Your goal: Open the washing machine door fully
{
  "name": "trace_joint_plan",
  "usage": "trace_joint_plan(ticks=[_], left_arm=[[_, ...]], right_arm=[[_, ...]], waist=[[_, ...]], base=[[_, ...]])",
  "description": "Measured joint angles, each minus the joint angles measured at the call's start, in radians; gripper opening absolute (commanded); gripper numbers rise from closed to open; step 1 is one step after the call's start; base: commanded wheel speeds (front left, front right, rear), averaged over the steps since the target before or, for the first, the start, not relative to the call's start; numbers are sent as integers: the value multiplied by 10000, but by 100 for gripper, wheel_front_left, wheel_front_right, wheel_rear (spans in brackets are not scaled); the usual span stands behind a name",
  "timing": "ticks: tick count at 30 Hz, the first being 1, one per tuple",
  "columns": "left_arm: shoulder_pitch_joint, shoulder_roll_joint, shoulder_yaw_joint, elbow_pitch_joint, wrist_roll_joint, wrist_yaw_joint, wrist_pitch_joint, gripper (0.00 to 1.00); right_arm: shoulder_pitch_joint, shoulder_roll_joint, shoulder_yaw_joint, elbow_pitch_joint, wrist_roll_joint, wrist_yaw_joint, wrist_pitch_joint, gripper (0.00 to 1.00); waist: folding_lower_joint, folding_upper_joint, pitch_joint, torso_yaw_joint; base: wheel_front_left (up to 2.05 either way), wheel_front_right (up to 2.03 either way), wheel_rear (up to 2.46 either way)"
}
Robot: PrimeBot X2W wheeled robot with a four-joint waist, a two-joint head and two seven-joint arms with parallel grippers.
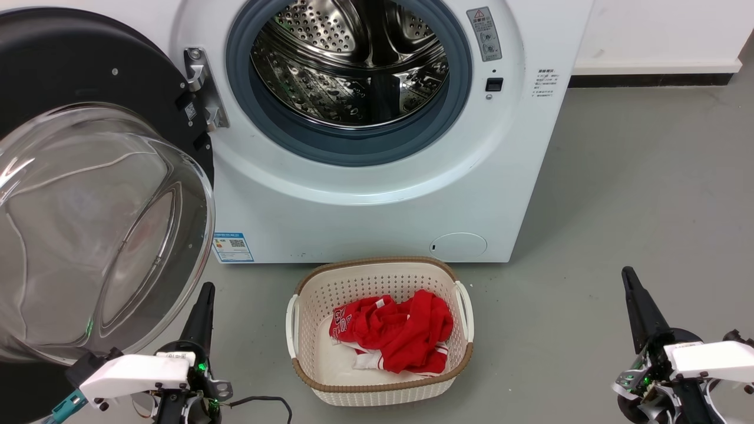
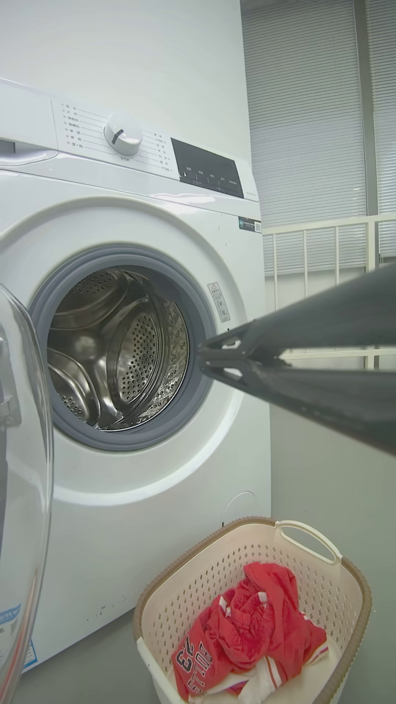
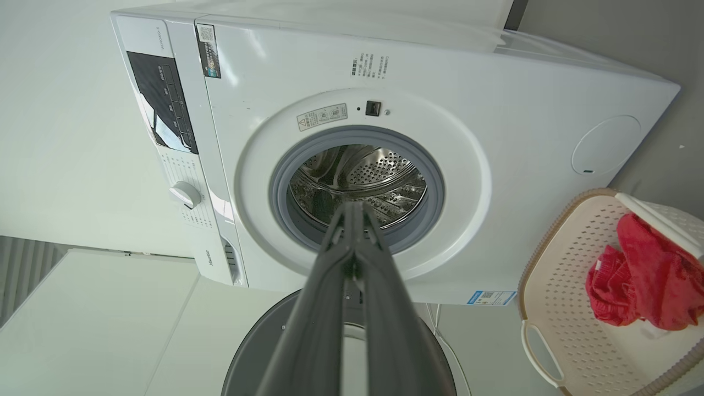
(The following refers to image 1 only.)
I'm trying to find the round filter cover flap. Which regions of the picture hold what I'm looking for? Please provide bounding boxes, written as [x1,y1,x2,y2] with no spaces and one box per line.
[429,232,488,258]

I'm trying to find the steel perforated washer drum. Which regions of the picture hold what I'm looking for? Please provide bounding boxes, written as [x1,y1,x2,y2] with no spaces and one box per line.
[250,0,450,128]

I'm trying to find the white front-load washing machine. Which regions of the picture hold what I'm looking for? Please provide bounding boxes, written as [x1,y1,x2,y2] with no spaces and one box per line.
[170,0,596,264]

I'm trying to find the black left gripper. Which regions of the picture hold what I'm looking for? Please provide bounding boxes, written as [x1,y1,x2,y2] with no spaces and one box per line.
[152,281,234,424]

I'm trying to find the grey warning sticker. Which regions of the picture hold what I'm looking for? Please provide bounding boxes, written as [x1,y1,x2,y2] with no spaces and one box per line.
[467,6,503,62]

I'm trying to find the small printed text sticker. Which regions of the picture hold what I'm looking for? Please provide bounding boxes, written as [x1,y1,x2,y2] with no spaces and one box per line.
[533,69,561,98]

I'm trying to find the teal cable connector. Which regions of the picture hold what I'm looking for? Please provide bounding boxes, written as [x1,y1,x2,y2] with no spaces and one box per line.
[50,390,89,424]

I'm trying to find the metal door hinge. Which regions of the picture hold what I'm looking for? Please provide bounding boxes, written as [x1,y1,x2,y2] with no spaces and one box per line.
[183,47,230,134]

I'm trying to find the black round glass washer door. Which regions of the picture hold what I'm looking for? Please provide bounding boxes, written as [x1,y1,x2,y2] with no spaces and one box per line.
[0,7,216,424]

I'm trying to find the red garment with white lettering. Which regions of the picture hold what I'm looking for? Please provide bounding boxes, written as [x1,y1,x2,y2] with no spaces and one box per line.
[329,289,454,375]

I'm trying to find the blue energy label sticker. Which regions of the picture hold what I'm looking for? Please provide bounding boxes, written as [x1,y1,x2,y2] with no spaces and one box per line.
[212,231,255,263]

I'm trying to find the cream perforated plastic laundry basket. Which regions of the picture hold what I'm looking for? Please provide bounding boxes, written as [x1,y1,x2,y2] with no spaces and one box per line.
[286,256,475,407]

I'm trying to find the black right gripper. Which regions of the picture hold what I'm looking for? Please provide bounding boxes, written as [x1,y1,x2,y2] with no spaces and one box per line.
[611,266,744,424]

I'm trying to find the thin black cable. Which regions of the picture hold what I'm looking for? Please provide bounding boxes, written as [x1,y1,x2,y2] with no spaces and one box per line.
[229,396,293,424]

